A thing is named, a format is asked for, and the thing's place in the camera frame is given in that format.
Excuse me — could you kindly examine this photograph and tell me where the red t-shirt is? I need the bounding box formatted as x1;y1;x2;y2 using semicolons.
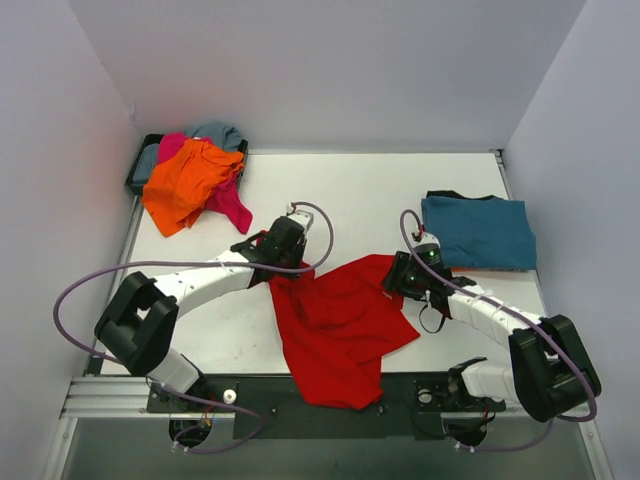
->
269;254;420;410

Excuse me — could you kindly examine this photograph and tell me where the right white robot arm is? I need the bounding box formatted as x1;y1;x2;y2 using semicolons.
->
382;234;602;422

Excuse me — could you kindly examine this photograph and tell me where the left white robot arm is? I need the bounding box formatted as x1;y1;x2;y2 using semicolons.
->
94;210;313;412

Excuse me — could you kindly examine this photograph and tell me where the folded orange t-shirt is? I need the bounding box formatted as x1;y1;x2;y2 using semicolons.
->
451;267;527;273

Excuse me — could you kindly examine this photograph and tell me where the pink t-shirt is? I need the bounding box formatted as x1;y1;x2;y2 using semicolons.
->
159;153;253;234

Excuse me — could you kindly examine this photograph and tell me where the folded blue t-shirt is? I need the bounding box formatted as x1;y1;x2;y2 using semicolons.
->
421;191;537;271

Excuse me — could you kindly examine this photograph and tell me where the folded black t-shirt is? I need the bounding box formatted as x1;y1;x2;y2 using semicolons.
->
417;189;504;246

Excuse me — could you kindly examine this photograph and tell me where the grey-blue t-shirt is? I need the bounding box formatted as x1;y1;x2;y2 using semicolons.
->
133;121;247;176

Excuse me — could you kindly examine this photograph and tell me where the black plastic bin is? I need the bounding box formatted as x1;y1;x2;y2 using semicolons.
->
124;133;250;195

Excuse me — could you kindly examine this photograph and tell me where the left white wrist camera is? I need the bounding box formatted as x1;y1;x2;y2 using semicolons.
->
285;202;314;235

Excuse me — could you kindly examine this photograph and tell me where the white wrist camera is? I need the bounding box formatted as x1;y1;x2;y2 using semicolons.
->
285;202;314;235
411;226;440;251

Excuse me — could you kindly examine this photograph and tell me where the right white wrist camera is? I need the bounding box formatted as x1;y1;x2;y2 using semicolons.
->
411;226;440;251

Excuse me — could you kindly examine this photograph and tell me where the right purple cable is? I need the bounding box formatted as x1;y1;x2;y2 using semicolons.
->
398;208;599;454

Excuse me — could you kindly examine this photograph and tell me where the purple cable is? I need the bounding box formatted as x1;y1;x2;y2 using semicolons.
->
398;208;599;454
53;200;335;455

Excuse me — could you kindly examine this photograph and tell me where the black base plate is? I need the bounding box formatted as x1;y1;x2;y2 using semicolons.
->
147;372;506;447

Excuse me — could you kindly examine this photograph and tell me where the aluminium frame rail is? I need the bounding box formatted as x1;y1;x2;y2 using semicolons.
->
59;372;597;419

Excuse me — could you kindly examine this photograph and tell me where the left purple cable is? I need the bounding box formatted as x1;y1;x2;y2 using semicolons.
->
53;200;335;455

